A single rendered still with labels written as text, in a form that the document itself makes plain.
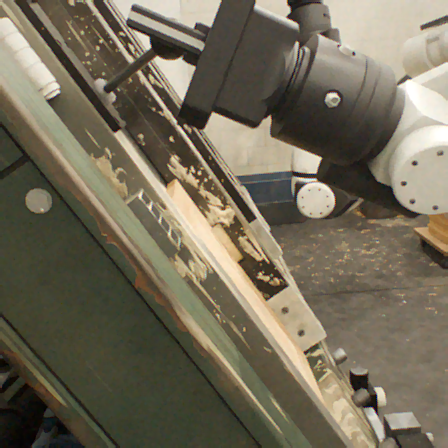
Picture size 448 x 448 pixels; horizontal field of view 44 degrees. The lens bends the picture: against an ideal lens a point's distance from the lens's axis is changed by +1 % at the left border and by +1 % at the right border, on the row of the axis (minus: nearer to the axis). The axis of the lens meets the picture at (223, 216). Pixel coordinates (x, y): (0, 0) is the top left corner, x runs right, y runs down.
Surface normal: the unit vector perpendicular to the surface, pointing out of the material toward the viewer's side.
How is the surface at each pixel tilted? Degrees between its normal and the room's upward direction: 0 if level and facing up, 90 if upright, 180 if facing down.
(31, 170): 90
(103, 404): 90
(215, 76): 90
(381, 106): 78
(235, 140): 90
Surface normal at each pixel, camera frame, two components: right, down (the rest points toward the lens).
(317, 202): -0.28, 0.26
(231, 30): 0.06, 0.25
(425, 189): -0.10, 0.59
